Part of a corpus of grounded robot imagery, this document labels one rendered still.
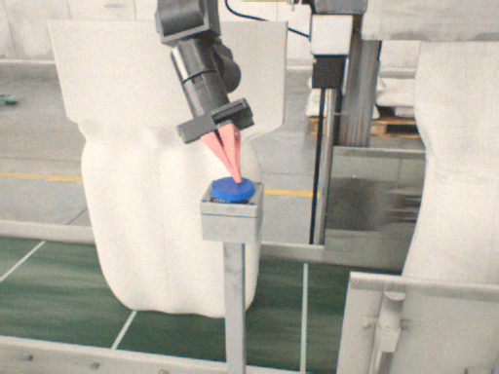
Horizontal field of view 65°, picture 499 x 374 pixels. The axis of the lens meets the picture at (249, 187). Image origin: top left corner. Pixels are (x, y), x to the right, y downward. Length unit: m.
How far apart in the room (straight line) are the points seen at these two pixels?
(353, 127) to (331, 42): 0.58
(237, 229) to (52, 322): 0.68
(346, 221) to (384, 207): 0.11
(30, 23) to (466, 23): 6.66
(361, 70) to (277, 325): 0.69
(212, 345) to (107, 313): 0.29
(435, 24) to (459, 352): 0.53
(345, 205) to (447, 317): 0.54
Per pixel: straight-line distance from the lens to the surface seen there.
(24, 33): 7.19
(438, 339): 0.68
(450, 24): 0.81
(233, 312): 0.66
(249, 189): 0.54
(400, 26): 0.79
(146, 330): 1.02
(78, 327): 1.08
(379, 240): 1.19
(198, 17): 0.58
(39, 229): 1.47
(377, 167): 1.08
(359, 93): 1.14
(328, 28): 0.60
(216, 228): 0.54
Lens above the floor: 1.08
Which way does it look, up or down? 25 degrees down
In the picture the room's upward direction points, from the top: straight up
